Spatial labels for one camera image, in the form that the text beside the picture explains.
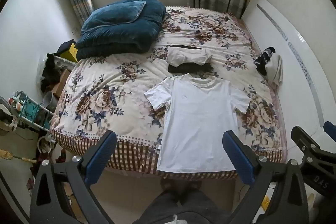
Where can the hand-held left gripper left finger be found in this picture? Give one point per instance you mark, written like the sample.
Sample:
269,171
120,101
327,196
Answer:
101,153

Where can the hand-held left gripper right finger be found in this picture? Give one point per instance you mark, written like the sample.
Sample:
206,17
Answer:
237,159

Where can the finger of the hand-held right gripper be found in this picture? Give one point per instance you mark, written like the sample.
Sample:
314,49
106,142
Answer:
302,138
330,128

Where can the white t-shirt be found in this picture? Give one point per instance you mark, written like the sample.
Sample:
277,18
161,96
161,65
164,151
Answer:
197,121

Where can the pile of black clothes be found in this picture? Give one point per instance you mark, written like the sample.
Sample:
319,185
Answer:
50,71

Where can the floral bed blanket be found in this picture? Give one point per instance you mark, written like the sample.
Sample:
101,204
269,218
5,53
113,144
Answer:
118,87

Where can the person's legs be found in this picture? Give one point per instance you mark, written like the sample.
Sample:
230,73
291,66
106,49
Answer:
183,205

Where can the cream garment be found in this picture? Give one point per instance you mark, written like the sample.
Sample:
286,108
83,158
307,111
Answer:
275,71

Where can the grey bucket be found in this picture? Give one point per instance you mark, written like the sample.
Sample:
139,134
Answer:
50,102

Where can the cardboard box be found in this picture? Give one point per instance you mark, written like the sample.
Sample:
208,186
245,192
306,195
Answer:
61,83

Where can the teal storage rack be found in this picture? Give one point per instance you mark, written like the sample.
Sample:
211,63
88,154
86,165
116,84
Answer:
32,111

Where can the yellow broom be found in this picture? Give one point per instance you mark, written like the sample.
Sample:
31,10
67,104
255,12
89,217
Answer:
15,157

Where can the black and white garment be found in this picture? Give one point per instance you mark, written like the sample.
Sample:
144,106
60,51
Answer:
263,60

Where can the folded dark garment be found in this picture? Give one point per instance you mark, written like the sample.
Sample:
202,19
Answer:
189,68

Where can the white headboard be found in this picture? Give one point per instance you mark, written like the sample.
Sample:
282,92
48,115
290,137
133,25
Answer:
288,29

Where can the folded blue quilt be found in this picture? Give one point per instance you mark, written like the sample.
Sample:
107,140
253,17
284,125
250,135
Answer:
118,40

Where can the folded beige garment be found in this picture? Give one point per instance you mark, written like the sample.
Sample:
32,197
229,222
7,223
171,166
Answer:
186,56

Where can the blue velvet pillow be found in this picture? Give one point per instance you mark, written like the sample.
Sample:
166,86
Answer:
115,14

